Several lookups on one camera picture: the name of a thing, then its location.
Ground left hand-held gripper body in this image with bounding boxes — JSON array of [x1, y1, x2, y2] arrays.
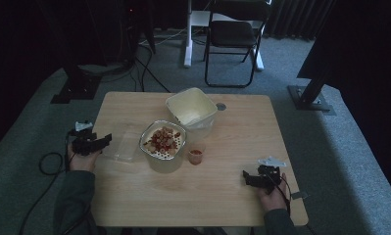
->
[[68, 120, 99, 157]]

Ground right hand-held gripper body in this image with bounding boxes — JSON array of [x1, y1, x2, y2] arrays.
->
[[255, 156, 287, 196]]

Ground person's left hand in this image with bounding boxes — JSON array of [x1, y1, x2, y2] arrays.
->
[[67, 142, 102, 173]]

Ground person's right hand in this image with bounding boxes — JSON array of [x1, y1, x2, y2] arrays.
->
[[256, 172, 291, 213]]

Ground clear plastic lid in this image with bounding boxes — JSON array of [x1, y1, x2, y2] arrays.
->
[[102, 129, 143, 164]]

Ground grey tape piece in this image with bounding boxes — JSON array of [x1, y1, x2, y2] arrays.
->
[[290, 191, 309, 201]]

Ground black stand base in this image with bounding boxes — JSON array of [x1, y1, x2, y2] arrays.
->
[[50, 63, 103, 105]]

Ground small cup with red sauce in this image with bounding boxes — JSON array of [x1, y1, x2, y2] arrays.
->
[[186, 140, 207, 166]]

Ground glass bowl of food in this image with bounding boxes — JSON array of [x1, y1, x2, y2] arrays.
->
[[138, 118, 188, 162]]

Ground clear plastic container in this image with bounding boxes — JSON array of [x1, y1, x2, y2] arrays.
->
[[145, 152, 185, 174]]

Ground black stand with metal base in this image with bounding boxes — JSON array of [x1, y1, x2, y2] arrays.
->
[[286, 30, 337, 117]]

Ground cream square plastic container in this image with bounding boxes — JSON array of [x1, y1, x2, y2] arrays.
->
[[165, 86, 219, 129]]

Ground black folding chair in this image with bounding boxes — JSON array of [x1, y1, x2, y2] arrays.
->
[[203, 0, 271, 89]]

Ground dark curtain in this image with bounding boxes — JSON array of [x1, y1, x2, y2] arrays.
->
[[265, 0, 337, 42]]

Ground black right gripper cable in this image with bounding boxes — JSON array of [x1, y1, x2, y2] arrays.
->
[[267, 175, 293, 217]]

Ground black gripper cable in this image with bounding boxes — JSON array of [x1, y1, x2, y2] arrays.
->
[[267, 175, 293, 217], [17, 130, 76, 235]]

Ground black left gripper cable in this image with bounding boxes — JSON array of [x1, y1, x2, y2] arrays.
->
[[17, 130, 76, 235]]

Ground black floor cables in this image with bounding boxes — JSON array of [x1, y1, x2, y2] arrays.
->
[[99, 30, 171, 94]]

